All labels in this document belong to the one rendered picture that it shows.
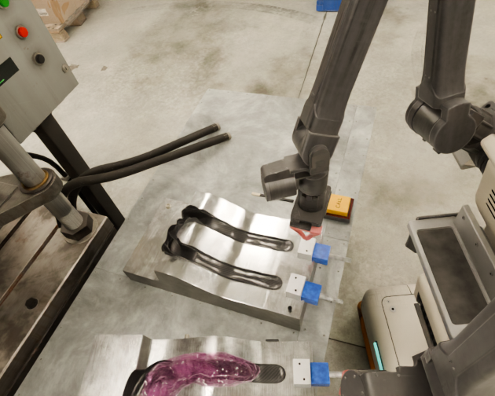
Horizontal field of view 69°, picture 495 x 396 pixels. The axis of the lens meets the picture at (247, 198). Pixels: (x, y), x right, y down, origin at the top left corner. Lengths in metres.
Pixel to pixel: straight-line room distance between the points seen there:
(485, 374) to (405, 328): 1.17
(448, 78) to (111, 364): 0.87
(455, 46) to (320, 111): 0.23
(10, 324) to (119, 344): 0.43
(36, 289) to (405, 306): 1.30
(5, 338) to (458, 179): 2.22
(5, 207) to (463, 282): 1.09
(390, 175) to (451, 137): 1.60
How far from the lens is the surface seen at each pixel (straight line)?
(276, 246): 0.97
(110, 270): 1.17
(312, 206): 0.74
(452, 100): 0.72
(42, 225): 1.42
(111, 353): 0.94
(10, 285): 1.34
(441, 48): 0.68
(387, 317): 1.57
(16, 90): 1.23
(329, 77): 0.60
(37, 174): 1.12
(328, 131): 0.63
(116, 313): 1.10
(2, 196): 1.18
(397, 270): 1.98
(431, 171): 2.40
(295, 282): 0.88
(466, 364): 0.43
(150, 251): 1.07
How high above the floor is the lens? 1.72
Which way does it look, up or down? 52 degrees down
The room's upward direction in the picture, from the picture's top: 12 degrees counter-clockwise
